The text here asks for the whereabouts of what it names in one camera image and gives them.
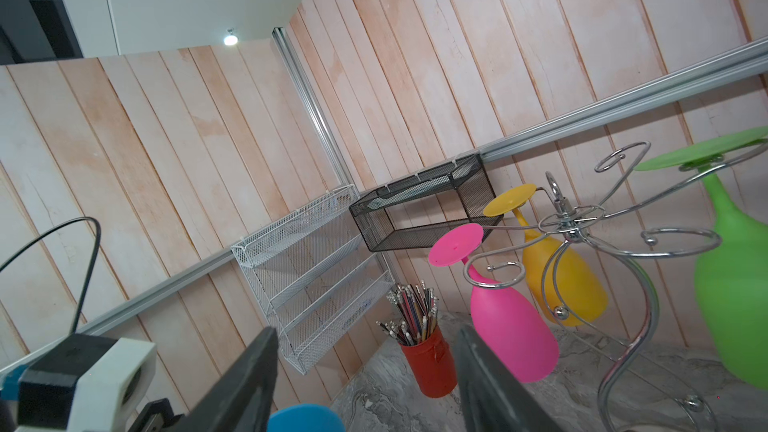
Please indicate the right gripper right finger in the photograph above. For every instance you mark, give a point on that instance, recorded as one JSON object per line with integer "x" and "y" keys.
{"x": 492, "y": 399}

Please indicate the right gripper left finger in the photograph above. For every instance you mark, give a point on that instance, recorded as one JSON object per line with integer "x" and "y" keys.
{"x": 241, "y": 400}

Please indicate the blue wine glass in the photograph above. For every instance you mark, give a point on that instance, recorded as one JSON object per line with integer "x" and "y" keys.
{"x": 305, "y": 418}

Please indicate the green wine glass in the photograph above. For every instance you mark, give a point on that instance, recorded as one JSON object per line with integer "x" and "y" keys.
{"x": 731, "y": 284}

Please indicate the pink wine glass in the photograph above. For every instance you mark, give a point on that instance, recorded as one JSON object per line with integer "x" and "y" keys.
{"x": 506, "y": 321}

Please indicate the yellow wine glass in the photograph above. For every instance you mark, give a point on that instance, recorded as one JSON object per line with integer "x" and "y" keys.
{"x": 561, "y": 282}

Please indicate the red pencil cup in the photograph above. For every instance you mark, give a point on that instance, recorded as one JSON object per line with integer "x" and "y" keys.
{"x": 432, "y": 365}

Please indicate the bundle of pencils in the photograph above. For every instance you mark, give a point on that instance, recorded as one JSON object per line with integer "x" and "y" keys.
{"x": 416, "y": 307}

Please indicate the white mesh wall shelf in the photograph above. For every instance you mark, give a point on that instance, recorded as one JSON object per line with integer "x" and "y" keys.
{"x": 312, "y": 276}

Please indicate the black mesh wall basket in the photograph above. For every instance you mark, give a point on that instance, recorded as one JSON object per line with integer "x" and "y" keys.
{"x": 415, "y": 211}

